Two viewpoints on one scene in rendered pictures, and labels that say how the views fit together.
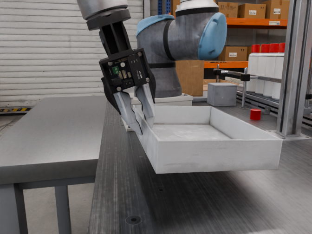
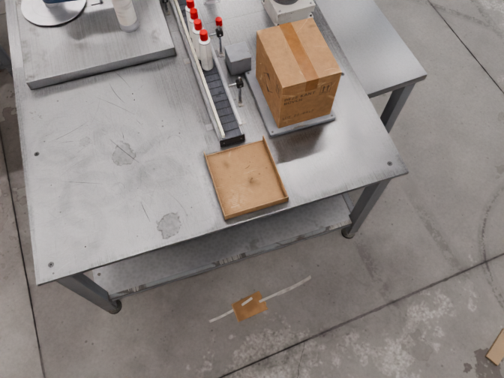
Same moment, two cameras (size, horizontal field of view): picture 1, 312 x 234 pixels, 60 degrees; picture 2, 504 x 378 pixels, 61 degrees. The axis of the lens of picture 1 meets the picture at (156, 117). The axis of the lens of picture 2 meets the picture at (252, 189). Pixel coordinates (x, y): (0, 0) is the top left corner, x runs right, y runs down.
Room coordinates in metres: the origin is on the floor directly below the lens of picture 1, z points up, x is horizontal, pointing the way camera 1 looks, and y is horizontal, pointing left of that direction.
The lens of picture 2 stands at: (2.55, -0.47, 2.38)
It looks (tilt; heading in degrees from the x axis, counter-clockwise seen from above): 64 degrees down; 170
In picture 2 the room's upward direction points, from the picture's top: 1 degrees clockwise
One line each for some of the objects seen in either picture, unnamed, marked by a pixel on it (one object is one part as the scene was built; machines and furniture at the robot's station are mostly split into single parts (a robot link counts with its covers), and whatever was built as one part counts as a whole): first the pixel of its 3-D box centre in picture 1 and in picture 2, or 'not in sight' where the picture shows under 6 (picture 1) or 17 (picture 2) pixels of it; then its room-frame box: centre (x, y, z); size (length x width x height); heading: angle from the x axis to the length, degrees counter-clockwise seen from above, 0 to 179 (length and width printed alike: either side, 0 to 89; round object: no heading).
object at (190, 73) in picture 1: (172, 66); (295, 73); (1.40, -0.08, 0.99); 0.30 x 0.24 x 0.27; 9
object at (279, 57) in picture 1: (282, 71); (192, 18); (1.01, -0.46, 0.98); 0.05 x 0.05 x 0.20
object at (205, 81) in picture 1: (209, 84); (244, 175); (1.76, -0.35, 0.85); 0.30 x 0.26 x 0.04; 9
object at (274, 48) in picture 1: (272, 70); (196, 28); (1.08, -0.46, 0.98); 0.05 x 0.05 x 0.20
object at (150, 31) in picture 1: (158, 40); not in sight; (0.85, -0.01, 1.09); 0.13 x 0.12 x 0.14; 57
